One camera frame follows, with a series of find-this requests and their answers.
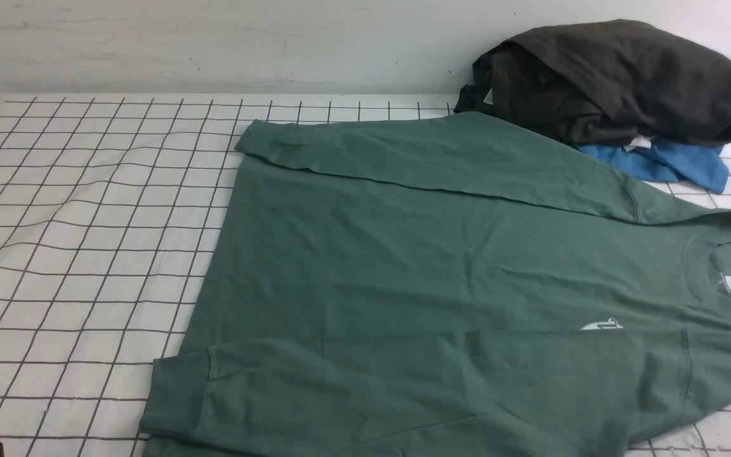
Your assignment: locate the blue garment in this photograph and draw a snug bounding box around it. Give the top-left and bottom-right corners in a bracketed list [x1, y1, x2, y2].
[574, 138, 728, 194]

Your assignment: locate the green long-sleeved shirt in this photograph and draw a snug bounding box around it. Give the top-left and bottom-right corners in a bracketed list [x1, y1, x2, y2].
[140, 113, 731, 456]

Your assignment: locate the dark brown garment pile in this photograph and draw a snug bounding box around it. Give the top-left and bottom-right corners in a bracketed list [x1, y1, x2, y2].
[455, 18, 731, 147]

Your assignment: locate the white grid-patterned tablecloth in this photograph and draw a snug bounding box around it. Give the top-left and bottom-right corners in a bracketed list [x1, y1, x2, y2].
[0, 95, 731, 456]

